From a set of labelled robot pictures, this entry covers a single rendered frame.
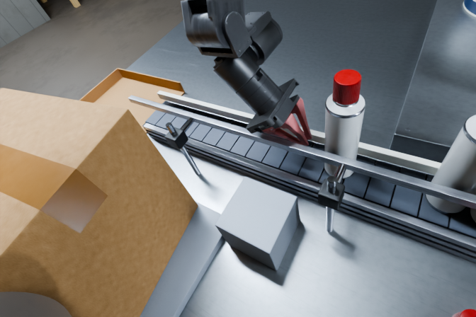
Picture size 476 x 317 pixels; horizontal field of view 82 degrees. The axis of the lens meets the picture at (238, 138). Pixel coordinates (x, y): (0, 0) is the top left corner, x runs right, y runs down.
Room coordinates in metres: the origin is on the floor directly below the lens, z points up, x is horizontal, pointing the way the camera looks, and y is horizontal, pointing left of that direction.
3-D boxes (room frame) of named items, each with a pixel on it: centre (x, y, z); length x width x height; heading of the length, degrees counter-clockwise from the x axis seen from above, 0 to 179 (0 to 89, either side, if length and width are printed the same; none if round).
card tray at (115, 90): (0.72, 0.30, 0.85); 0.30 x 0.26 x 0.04; 44
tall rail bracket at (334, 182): (0.19, -0.11, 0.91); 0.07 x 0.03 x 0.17; 134
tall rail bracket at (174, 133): (0.40, 0.10, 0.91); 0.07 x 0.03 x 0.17; 134
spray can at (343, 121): (0.25, -0.16, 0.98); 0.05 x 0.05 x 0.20
